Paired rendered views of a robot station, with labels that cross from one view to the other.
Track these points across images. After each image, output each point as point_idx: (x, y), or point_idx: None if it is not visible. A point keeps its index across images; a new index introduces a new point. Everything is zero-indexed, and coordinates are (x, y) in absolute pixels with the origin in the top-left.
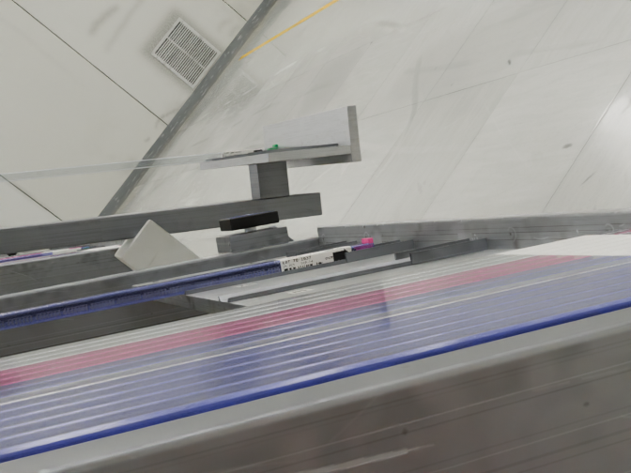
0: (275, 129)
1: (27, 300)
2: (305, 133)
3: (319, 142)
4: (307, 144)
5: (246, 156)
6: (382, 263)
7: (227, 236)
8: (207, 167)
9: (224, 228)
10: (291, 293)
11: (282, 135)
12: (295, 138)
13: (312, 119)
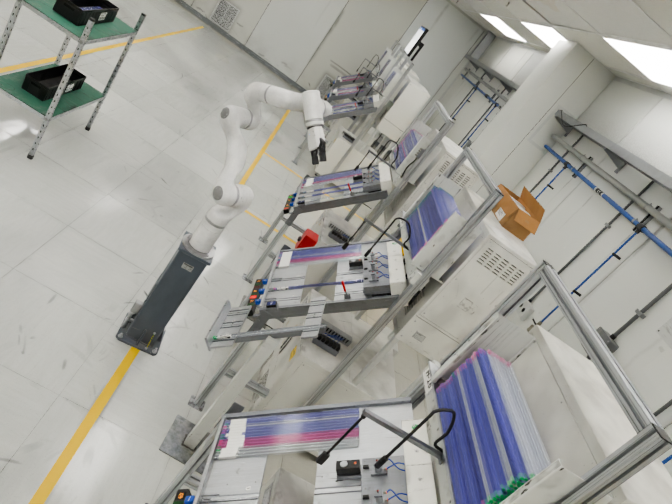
0: (212, 331)
1: None
2: (221, 319)
3: (225, 316)
4: (222, 321)
5: (239, 321)
6: (283, 280)
7: (277, 304)
8: (235, 340)
9: (276, 304)
10: (299, 275)
11: (214, 330)
12: (218, 325)
13: (222, 313)
